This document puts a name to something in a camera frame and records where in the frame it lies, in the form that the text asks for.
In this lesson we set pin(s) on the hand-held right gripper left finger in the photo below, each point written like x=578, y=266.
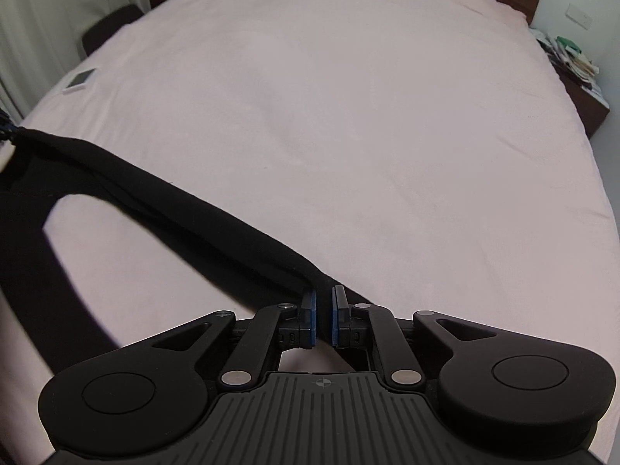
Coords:
x=310, y=317

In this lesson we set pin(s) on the white wall switch plate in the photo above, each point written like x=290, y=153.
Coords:
x=580, y=16

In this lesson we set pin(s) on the pile of papers and booklets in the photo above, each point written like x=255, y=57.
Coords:
x=574, y=58

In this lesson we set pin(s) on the small white flat device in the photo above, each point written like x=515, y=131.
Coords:
x=79, y=80

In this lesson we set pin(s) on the bed with pink sheet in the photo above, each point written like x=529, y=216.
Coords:
x=363, y=131

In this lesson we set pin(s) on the black knit beanie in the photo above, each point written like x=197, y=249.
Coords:
x=193, y=213

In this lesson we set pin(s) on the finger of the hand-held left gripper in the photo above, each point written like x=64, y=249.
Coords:
x=6, y=128

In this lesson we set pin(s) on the white curtain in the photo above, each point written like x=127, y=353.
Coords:
x=48, y=19

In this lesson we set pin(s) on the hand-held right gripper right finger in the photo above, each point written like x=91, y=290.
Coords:
x=337, y=317

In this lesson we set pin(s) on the brown wooden nightstand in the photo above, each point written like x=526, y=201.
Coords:
x=592, y=111

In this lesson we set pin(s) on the dark chair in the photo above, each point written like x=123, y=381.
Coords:
x=112, y=26

